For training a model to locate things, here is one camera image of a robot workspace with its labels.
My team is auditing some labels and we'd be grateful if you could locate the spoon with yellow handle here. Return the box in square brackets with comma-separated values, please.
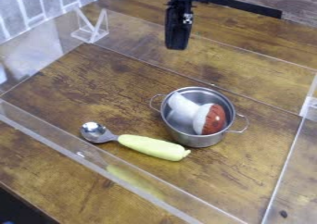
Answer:
[80, 121, 191, 161]

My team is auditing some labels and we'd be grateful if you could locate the clear acrylic enclosure wall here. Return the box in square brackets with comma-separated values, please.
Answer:
[0, 99, 247, 224]

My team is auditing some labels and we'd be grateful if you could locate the white mushroom with red cap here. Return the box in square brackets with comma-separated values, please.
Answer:
[167, 92, 226, 135]

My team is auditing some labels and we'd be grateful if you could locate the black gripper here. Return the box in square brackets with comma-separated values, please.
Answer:
[164, 0, 209, 50]

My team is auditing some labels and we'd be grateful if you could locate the black strip on back wall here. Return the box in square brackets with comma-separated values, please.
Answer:
[209, 0, 282, 19]

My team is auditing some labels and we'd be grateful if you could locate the clear acrylic triangle bracket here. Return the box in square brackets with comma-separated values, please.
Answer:
[70, 8, 108, 44]

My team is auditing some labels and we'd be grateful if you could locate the silver pot with handles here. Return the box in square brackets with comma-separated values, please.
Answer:
[148, 86, 248, 148]

